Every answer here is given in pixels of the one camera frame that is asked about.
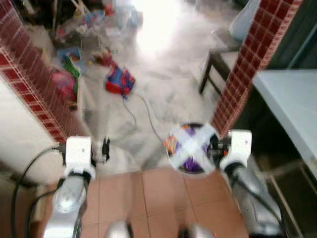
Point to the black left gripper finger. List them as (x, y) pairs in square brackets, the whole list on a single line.
[(105, 146)]

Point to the round clear taped container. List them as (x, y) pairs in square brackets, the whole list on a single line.
[(190, 148)]

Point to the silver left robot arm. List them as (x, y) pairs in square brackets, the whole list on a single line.
[(69, 203)]

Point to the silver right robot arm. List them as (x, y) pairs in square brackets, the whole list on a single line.
[(252, 188)]

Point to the red and blue backpack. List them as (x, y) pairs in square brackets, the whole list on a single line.
[(119, 80)]

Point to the pink children's backpack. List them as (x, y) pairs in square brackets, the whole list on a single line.
[(64, 84)]

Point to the grey left robot leg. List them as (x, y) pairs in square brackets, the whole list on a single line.
[(119, 230)]

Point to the grey robot leg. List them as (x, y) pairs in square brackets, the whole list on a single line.
[(195, 232), (119, 230)]

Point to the pink doll toy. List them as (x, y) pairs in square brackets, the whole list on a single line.
[(105, 59)]

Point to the dark wooden table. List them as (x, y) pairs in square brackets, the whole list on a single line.
[(210, 59)]

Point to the green cloth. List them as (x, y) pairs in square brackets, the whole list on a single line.
[(72, 64)]

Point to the grey right robot leg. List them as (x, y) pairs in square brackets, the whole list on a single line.
[(195, 232)]

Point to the blue toy bin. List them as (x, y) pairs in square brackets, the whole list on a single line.
[(69, 52)]

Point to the white plastic chair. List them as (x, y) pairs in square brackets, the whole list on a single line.
[(245, 22)]

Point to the pale blue plastic stool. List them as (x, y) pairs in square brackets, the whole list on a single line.
[(130, 15)]

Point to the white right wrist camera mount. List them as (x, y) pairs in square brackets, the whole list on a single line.
[(238, 146)]

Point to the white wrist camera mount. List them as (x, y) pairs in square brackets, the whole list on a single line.
[(79, 153), (238, 146)]

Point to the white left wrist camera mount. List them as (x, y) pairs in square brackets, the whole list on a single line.
[(79, 153)]

